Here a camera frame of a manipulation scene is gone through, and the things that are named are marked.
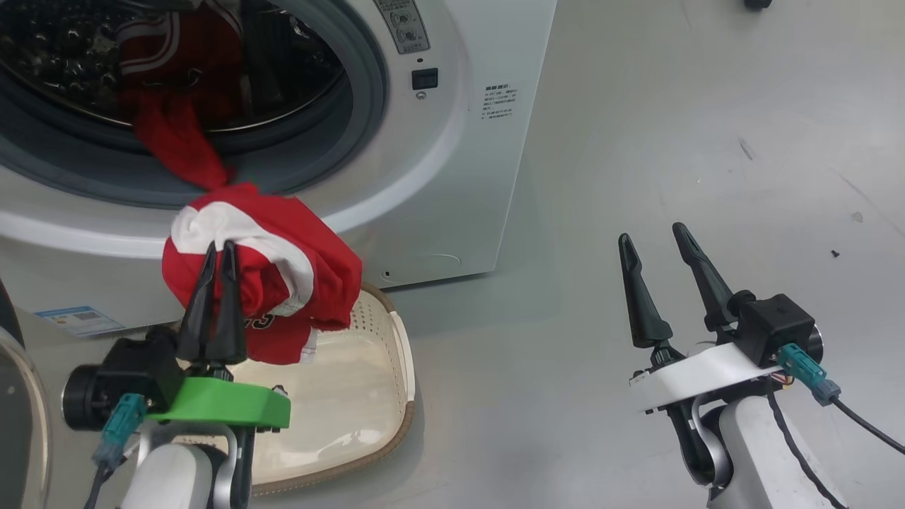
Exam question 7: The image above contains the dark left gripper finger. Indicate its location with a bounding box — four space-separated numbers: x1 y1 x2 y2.
175 241 217 363
207 240 249 366

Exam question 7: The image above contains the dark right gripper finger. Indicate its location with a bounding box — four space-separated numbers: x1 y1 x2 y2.
671 222 742 334
617 233 675 350

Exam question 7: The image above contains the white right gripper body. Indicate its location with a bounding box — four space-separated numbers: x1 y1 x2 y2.
629 342 786 415

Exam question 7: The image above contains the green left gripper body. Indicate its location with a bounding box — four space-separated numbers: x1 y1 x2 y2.
146 361 293 431

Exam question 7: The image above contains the red and white jersey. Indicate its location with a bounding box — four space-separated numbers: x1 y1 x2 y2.
117 4 363 366

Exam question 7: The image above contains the black glass washing machine door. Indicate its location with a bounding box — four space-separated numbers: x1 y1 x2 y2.
0 279 52 509

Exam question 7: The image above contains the cream perforated laundry basket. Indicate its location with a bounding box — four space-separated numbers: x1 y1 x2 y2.
230 283 417 496

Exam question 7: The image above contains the white front-load washing machine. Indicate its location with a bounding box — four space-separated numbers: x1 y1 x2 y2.
0 0 559 334

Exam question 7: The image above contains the blue energy label sticker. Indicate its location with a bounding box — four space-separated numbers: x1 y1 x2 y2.
34 305 127 338

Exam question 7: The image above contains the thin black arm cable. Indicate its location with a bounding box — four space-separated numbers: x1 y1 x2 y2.
766 389 850 509

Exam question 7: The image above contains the black cable teal plug tagged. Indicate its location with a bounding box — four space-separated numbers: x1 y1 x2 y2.
776 343 905 455

